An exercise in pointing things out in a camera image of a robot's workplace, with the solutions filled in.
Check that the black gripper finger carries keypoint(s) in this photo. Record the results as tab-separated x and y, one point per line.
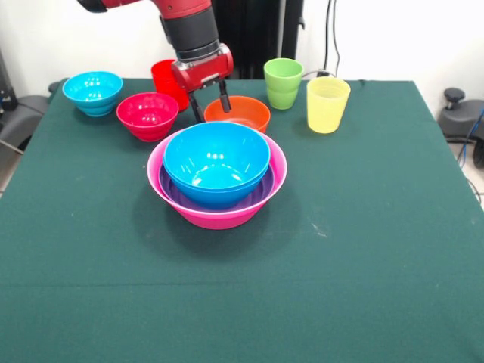
224	96
195	107

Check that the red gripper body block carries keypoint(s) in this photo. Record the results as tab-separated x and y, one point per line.
204	72

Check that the small orange bowl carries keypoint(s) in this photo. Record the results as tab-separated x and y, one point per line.
249	111

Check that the medium blue bowl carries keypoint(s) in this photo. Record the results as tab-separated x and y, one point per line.
227	151
215	200

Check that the purple shallow bowl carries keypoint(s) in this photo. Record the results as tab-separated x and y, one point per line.
264	189

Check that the yellow cup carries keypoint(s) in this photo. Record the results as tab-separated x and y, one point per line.
327	109

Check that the large pink bowl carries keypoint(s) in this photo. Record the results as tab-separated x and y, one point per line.
223	221

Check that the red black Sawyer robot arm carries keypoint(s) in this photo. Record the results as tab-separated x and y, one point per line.
189	34

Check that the red cup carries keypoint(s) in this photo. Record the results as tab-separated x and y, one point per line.
162	83

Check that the small crimson bowl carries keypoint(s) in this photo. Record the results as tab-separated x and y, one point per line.
147	113

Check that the green cup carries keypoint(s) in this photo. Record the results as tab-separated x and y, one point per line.
281	92

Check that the small blue bowl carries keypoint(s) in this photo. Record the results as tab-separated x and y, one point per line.
96	111
92	89

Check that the dark green tablecloth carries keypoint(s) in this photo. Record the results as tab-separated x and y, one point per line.
242	302

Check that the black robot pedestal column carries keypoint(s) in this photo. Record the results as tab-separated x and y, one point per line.
257	38

